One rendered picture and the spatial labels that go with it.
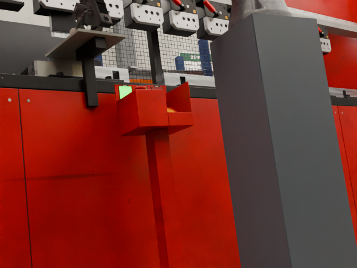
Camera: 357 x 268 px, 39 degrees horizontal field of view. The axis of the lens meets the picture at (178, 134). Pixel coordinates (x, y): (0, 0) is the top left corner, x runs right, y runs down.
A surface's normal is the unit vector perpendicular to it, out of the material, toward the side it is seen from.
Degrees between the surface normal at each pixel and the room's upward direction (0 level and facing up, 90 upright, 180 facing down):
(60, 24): 90
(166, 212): 90
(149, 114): 90
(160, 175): 90
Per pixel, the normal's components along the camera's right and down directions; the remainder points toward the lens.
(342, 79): -0.79, 0.00
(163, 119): 0.49, -0.19
